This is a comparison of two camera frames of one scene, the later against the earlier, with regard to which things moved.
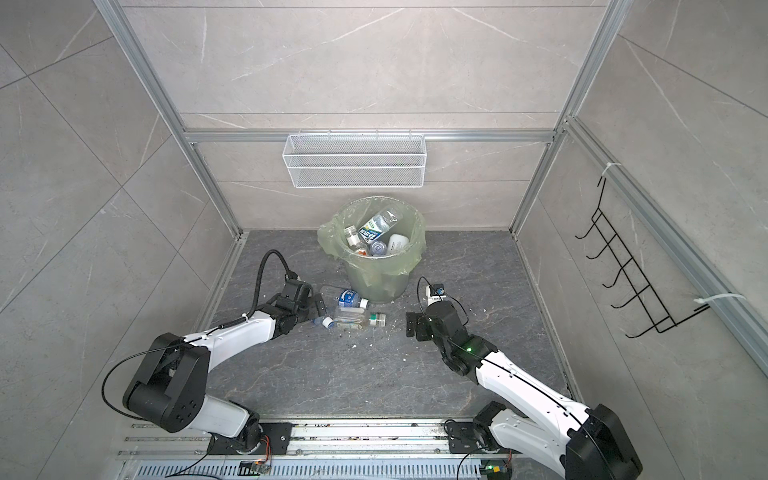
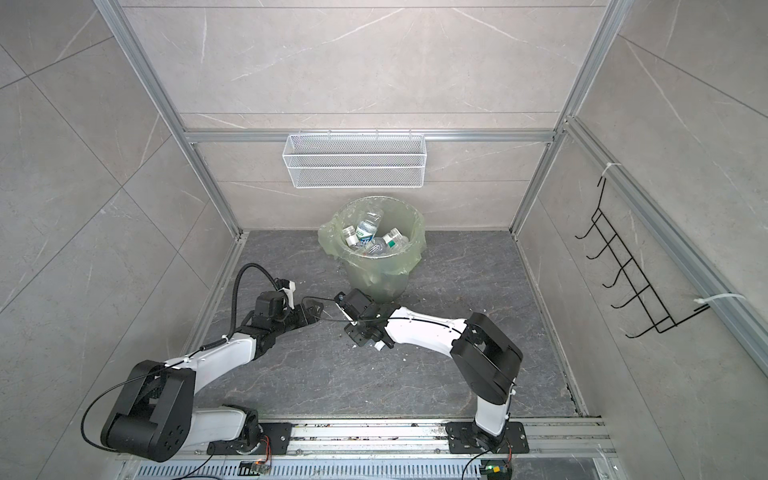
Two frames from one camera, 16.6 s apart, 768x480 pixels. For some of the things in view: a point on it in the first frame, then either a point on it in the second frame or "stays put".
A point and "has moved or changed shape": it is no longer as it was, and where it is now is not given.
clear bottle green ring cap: [357, 318] has moved or changed shape
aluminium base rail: [413, 450] stays put
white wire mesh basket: [355, 161] stays put
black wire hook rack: [625, 265] stays put
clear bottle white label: [373, 228] has moved or changed shape
